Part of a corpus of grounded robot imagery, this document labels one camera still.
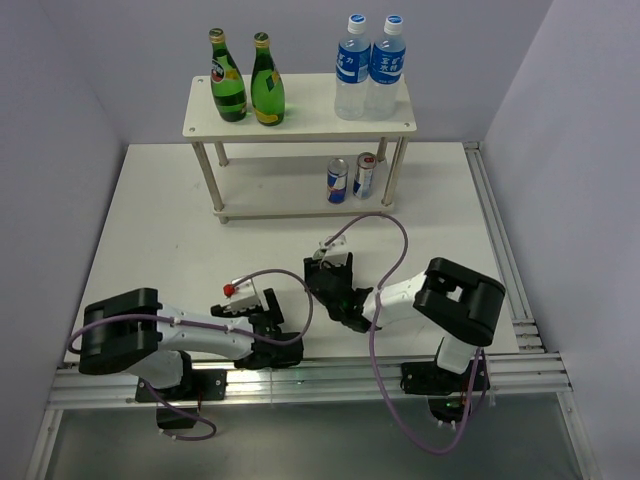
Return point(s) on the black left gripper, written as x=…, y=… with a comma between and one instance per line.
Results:
x=273, y=313

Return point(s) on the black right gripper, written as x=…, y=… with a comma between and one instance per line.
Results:
x=312, y=263

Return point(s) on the blue silver drink can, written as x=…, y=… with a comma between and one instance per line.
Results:
x=337, y=176

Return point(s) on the green glass bottle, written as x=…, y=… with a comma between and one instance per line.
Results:
x=266, y=89
x=227, y=84

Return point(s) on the green glass bottle front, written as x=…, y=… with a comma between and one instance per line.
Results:
x=227, y=84

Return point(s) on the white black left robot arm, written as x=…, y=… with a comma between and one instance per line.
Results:
x=135, y=332

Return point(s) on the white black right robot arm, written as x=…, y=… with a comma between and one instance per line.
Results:
x=464, y=303

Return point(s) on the white two-tier shelf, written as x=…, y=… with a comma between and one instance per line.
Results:
x=253, y=171

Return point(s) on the blue label water bottle left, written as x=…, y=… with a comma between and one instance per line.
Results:
x=351, y=68

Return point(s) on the blue label water bottle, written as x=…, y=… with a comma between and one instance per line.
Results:
x=385, y=69
x=351, y=68

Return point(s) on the blue label water bottle right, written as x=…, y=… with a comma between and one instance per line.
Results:
x=385, y=69

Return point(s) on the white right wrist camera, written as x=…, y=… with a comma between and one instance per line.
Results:
x=332, y=252

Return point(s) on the aluminium rail frame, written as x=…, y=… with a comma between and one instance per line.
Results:
x=532, y=370

